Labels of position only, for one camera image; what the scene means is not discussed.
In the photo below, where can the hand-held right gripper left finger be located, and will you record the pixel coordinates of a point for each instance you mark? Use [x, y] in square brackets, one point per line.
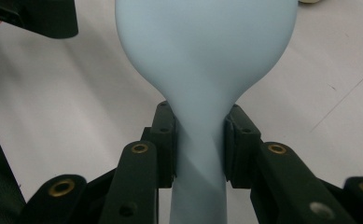
[138, 180]

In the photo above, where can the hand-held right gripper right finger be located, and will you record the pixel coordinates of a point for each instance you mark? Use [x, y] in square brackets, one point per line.
[282, 180]

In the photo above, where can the light blue rice paddle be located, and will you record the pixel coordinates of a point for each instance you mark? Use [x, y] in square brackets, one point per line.
[201, 62]

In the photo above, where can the beige square cup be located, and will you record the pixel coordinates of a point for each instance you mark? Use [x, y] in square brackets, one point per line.
[308, 1]

